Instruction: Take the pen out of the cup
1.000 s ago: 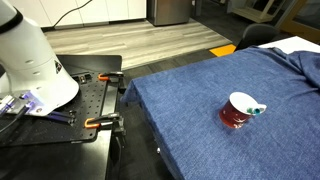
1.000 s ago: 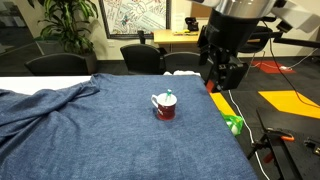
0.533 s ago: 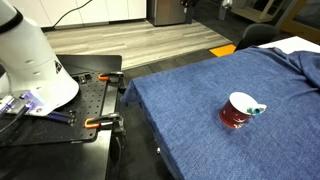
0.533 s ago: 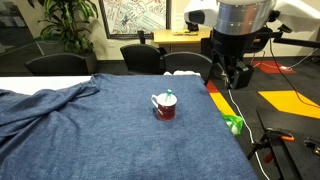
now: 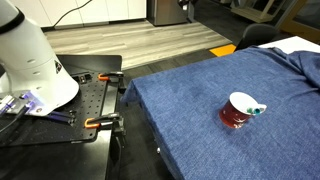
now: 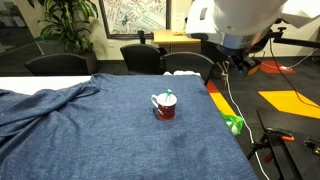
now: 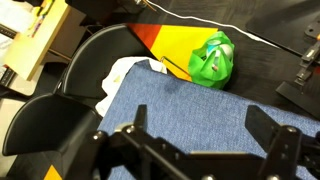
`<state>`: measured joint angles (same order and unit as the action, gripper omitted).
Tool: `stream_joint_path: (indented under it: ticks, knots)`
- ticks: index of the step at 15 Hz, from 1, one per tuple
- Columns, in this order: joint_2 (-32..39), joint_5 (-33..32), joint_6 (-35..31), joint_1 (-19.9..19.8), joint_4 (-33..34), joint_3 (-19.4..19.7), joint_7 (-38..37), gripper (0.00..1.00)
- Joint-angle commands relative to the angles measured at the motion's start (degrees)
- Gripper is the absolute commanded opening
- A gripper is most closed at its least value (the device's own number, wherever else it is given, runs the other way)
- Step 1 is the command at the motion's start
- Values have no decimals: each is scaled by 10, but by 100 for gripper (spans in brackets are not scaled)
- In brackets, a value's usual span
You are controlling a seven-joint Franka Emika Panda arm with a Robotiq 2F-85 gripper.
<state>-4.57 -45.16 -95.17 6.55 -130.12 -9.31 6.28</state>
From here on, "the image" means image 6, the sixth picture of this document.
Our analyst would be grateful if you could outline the framed drawing poster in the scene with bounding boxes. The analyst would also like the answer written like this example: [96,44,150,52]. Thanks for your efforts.
[98,0,172,40]

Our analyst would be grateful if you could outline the blue denim cloth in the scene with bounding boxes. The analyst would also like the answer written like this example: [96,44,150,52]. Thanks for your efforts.
[0,73,259,180]

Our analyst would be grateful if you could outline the light wooden desk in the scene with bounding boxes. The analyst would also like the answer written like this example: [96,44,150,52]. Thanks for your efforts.
[152,29,203,54]

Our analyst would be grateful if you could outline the long white floor cable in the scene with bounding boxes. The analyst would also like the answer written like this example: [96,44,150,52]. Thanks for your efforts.
[222,61,271,180]

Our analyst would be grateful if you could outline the white crumpled cloth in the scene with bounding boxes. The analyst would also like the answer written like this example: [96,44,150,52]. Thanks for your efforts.
[163,69,202,78]

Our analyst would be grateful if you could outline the white pen with teal ends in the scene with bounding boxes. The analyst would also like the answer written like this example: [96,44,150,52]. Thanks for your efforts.
[165,88,173,103]

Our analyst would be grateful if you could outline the green leafy plant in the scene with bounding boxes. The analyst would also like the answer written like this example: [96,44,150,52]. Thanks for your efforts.
[28,0,100,56]

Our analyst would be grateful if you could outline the green plastic bag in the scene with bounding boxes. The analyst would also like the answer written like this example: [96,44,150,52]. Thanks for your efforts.
[219,111,245,137]

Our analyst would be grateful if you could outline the small black plate fitting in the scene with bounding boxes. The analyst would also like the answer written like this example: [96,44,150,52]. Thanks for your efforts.
[303,137,320,157]

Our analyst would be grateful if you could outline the yellow object at edge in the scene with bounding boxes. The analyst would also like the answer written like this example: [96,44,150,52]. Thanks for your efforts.
[246,63,262,77]

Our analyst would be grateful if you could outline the red white mug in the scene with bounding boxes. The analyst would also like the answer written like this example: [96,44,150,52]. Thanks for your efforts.
[150,92,178,122]

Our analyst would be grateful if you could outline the orange black bar clamp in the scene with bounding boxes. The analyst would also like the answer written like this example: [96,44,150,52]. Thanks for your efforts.
[247,126,296,165]

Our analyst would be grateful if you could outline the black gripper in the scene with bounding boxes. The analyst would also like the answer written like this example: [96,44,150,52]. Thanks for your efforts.
[229,48,255,73]

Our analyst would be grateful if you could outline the black slim post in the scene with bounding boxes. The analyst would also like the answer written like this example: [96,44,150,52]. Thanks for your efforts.
[137,30,146,45]

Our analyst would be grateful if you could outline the grey plant pot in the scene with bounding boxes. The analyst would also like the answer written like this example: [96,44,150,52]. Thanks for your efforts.
[83,53,98,75]

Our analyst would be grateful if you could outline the white wall notice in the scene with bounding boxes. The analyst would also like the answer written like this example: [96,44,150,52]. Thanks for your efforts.
[171,12,186,32]

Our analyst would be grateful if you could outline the long black floor cable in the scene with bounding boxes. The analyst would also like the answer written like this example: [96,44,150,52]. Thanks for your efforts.
[269,39,320,109]

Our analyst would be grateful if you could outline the black office chair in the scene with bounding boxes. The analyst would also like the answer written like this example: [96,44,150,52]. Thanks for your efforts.
[119,43,167,76]
[162,51,216,84]
[24,52,90,76]

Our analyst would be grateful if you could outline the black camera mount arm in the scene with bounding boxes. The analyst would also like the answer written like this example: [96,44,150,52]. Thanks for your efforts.
[272,26,320,49]

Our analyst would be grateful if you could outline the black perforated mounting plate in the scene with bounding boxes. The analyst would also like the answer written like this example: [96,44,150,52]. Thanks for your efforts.
[255,109,304,180]

